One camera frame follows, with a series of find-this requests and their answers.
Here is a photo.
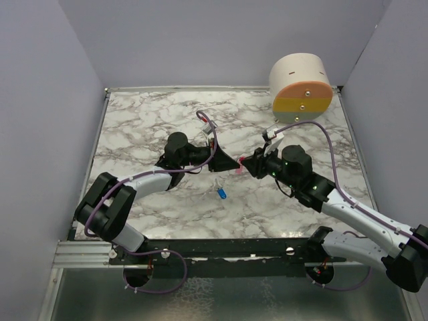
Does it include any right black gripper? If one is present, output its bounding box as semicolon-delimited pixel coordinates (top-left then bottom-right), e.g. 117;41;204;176
241;142;298;190

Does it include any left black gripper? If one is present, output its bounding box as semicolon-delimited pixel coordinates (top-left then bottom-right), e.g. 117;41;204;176
179;138;240;173

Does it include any pink tag metal keyring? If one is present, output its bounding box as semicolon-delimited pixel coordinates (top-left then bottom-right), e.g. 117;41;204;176
235;156;244;175

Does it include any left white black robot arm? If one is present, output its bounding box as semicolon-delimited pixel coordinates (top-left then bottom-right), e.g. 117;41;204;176
74;132;239;264

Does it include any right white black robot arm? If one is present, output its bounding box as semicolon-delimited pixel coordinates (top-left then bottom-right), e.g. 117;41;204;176
241;145;427;293

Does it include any blue tag silver key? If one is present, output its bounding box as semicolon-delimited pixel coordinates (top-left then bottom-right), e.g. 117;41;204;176
215;179;227;199

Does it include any beige cylinder striped key holder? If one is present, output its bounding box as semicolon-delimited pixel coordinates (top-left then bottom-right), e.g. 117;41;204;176
269;53;333;124

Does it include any black front mounting bar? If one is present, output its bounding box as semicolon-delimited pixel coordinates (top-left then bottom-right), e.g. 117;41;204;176
109;226;343;279

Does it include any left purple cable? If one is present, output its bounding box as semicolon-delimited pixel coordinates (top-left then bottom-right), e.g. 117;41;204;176
83;111;220;296

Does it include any purple cable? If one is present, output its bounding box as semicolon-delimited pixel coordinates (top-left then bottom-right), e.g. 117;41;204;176
83;111;220;296
267;120;428;291

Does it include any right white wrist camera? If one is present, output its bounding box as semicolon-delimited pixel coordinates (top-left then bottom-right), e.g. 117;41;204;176
262;125;284;156

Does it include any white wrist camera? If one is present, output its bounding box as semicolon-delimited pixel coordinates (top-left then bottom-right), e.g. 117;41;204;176
201;122;217;141
262;125;284;156

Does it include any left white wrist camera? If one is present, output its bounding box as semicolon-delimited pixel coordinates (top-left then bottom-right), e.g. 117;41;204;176
201;122;217;141

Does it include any aluminium table frame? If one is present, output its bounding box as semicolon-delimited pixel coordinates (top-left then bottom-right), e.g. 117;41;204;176
40;88;427;320

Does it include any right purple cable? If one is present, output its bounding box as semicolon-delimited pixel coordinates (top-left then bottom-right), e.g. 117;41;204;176
267;120;428;291

